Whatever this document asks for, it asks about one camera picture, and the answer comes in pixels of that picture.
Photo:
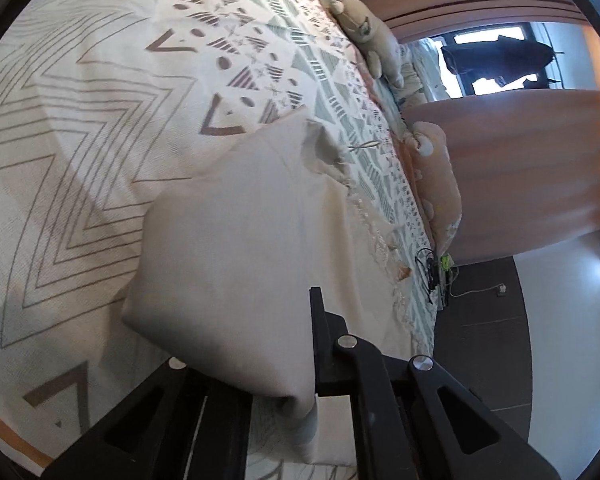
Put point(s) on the patterned white and orange blanket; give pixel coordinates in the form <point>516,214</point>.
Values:
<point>80,135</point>

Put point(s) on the small green item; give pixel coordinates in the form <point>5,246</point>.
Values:
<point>446,261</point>

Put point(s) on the light blue quilt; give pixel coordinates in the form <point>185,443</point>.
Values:
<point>427,70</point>

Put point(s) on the hanging black clothes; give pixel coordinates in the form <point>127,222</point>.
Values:
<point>500,55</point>

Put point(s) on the beige long-sleeved garment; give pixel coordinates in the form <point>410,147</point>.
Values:
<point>240,260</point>

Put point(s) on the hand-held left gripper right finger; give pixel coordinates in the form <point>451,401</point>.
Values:
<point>325,350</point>

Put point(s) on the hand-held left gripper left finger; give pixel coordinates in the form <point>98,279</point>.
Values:
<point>220,410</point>

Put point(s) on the beige plush animal toy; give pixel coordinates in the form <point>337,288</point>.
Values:
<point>367,30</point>

